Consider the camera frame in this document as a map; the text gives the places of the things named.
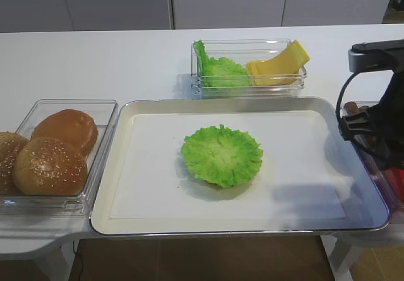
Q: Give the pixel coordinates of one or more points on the silver metal tray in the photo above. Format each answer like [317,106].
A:
[364,206]

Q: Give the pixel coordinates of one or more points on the sesame bun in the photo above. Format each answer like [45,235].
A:
[48,166]
[11,145]

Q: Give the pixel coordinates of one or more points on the lettuce leaf in container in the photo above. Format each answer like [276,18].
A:
[219,72]

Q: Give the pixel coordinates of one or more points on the yellow cheese slices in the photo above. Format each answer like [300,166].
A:
[281,69]

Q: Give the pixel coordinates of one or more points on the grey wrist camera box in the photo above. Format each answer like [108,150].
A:
[376,56]

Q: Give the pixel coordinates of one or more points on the smooth brown bun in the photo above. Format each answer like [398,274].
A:
[71,126]

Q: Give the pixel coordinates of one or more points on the brown meat patties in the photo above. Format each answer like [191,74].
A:
[352,108]

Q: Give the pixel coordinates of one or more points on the clear lettuce cheese container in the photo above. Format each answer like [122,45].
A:
[242,52]

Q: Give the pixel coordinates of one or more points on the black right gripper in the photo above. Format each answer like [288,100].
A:
[384,121]

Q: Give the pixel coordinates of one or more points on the clear plastic bun container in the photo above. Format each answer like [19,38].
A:
[104,114]

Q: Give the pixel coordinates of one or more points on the left sesame bun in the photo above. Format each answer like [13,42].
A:
[11,145]

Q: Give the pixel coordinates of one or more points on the white paper tray liner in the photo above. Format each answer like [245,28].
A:
[295,181]

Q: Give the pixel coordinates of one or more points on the right sesame bun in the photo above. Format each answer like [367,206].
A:
[48,166]

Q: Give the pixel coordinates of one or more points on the lettuce leaf on tray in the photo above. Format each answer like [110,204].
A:
[222,156]

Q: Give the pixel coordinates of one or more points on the clear meat tomato container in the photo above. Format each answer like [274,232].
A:
[375,167]

